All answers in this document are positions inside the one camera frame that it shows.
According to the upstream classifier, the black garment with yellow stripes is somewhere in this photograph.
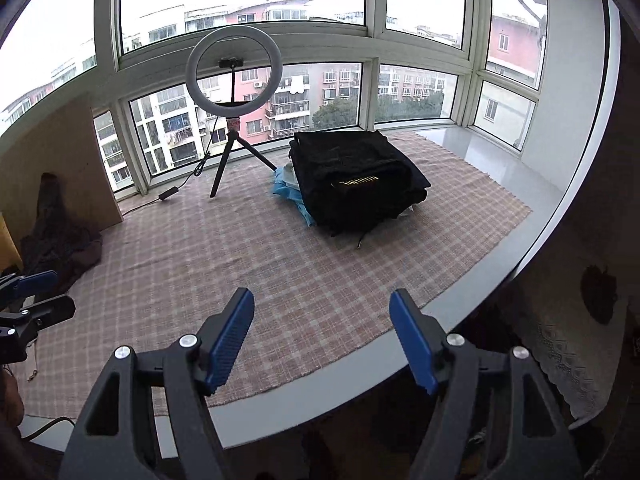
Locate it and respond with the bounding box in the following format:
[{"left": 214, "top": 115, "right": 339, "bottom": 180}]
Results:
[{"left": 290, "top": 131, "right": 431, "bottom": 236}]

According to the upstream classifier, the person's left hand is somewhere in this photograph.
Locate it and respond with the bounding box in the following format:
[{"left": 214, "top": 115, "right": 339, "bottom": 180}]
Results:
[{"left": 0, "top": 367, "right": 25, "bottom": 429}]

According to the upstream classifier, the dark brown clothes pile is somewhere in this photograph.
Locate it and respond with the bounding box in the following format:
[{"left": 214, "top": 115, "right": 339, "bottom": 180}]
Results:
[{"left": 21, "top": 172, "right": 102, "bottom": 299}]

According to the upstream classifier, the folded black clothes stack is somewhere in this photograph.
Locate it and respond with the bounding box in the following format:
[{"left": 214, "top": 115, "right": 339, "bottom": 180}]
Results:
[{"left": 396, "top": 188, "right": 428, "bottom": 219}]

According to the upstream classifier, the white ring light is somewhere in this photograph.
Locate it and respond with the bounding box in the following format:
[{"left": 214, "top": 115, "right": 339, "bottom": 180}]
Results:
[{"left": 184, "top": 24, "right": 284, "bottom": 120}]

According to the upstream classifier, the ring light power cable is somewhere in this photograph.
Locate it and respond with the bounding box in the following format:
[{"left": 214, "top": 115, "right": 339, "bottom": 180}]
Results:
[{"left": 119, "top": 114, "right": 222, "bottom": 219}]

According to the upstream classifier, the pink plaid mat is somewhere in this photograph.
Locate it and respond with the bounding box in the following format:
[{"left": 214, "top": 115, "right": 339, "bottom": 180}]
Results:
[{"left": 14, "top": 132, "right": 529, "bottom": 418}]

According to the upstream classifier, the blue plastic bag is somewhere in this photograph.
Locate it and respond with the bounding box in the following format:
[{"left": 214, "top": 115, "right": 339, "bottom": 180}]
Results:
[{"left": 272, "top": 162, "right": 314, "bottom": 226}]

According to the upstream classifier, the large wooden board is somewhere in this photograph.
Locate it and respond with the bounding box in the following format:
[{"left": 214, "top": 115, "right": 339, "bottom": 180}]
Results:
[{"left": 1, "top": 94, "right": 122, "bottom": 258}]

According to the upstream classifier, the small wooden board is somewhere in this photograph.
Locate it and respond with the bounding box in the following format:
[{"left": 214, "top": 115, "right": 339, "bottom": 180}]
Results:
[{"left": 0, "top": 214, "right": 23, "bottom": 271}]

